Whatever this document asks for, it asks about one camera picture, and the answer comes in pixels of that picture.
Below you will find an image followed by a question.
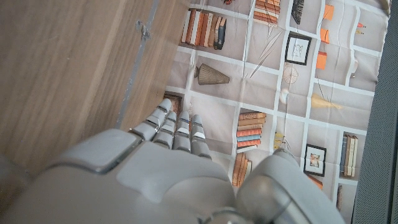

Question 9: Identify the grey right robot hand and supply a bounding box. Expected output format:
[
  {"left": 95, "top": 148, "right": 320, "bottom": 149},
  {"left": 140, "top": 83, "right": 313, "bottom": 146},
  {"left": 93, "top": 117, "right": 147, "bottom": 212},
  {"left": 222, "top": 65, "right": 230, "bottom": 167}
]
[{"left": 0, "top": 98, "right": 348, "bottom": 224}]

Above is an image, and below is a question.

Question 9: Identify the wooden table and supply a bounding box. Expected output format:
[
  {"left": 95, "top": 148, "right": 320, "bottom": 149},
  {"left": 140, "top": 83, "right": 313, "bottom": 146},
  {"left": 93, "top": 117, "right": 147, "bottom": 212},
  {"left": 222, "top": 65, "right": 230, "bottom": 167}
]
[{"left": 115, "top": 0, "right": 160, "bottom": 130}]

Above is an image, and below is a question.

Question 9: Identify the printed bookshelf backdrop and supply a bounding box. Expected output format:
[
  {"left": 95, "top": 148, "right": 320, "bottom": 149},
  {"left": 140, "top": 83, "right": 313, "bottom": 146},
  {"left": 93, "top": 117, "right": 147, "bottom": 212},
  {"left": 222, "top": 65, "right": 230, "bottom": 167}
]
[{"left": 164, "top": 0, "right": 391, "bottom": 224}]

